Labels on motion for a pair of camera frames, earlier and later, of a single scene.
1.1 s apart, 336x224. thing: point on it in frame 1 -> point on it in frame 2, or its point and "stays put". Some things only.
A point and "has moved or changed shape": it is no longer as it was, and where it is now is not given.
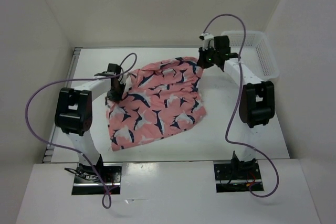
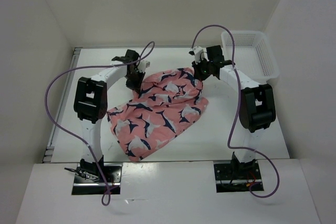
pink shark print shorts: x=158 y=100 has moved or changed shape
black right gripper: x=201 y=62 -> x=197 y=74
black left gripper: x=118 y=98 -> x=136 y=86
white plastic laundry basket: x=258 y=54 stays put
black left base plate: x=86 y=181 stays put
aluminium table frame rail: x=55 y=128 stays put
